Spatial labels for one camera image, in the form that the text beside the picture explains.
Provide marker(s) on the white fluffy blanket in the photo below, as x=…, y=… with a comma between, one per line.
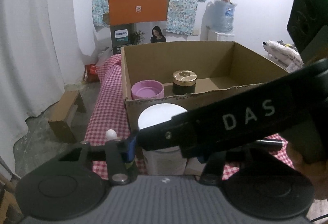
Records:
x=281, y=52

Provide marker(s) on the blue water jug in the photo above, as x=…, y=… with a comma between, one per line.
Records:
x=221, y=16

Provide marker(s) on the white wall socket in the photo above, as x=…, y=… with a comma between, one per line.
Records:
x=196, y=32

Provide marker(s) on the wooden stool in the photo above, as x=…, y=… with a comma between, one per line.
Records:
x=64, y=106

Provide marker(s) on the person's right hand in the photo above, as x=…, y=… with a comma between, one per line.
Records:
x=307, y=178

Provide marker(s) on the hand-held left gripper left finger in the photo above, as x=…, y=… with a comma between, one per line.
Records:
x=130, y=148

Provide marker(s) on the brown cardboard box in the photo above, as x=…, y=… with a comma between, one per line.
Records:
x=153, y=65

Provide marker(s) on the black tube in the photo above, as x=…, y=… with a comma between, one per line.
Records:
x=271, y=146

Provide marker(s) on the white curtain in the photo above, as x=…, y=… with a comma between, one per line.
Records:
x=33, y=47

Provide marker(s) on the dark jar gold lid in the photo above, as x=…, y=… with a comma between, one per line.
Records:
x=184, y=87

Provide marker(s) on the white capped plastic bottle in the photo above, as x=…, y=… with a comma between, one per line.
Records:
x=158, y=116

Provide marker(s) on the pink checked tablecloth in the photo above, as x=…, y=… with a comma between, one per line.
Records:
x=107, y=101

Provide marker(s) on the orange Philips product box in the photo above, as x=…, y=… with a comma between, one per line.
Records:
x=138, y=9

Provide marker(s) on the white water dispenser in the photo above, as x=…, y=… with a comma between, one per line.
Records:
x=217, y=36

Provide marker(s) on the white plastic bag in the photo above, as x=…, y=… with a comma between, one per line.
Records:
x=105, y=56

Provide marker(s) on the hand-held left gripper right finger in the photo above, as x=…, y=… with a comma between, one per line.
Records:
x=212, y=167

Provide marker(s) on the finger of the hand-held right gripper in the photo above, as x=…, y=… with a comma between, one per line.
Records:
x=164, y=135

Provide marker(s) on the orange snack bag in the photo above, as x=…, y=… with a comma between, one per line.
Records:
x=91, y=73

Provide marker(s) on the purple plastic lid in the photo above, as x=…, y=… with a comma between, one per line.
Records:
x=146, y=91

